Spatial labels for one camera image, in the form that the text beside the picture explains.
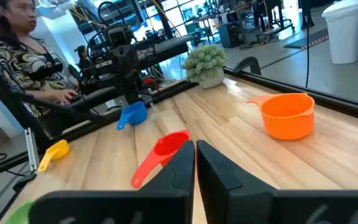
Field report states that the green plant in white pot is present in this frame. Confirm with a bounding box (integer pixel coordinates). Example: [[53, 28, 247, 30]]
[[181, 42, 229, 90]]

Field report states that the black hazard-striped floor mat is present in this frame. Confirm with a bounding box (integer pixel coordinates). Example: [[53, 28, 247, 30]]
[[283, 14, 358, 50]]

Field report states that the yellow measuring cup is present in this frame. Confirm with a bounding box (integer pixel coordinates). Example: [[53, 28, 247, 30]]
[[37, 139, 71, 173]]

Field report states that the blue box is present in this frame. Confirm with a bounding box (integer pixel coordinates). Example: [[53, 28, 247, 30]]
[[218, 22, 242, 49]]

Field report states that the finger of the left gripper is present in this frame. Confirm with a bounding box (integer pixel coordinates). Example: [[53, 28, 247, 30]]
[[122, 74, 134, 105], [132, 74, 145, 105]]

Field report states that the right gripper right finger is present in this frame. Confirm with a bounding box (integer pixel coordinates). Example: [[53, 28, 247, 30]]
[[196, 139, 358, 224]]

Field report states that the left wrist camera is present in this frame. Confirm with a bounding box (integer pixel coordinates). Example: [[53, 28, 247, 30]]
[[103, 24, 134, 48]]

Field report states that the red measuring cup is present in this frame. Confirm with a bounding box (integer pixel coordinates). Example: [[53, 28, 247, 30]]
[[131, 129, 191, 189]]

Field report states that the silver metal bracket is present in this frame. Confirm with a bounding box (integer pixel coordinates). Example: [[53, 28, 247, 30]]
[[24, 127, 40, 171]]

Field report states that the white trash bin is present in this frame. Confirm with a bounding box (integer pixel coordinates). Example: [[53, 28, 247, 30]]
[[321, 0, 358, 65]]

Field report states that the green measuring cup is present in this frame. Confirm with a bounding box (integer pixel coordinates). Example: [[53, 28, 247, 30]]
[[4, 200, 35, 224]]

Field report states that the person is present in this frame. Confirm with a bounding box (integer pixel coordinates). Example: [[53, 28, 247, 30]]
[[0, 0, 81, 118], [74, 45, 92, 70]]

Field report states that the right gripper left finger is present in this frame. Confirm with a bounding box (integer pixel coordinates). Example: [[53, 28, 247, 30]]
[[28, 139, 196, 224]]

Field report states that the blue measuring cup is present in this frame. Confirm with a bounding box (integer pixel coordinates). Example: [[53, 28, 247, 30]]
[[116, 101, 149, 131]]

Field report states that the orange measuring cup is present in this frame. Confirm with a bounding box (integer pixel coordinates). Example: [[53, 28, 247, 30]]
[[247, 92, 316, 141]]

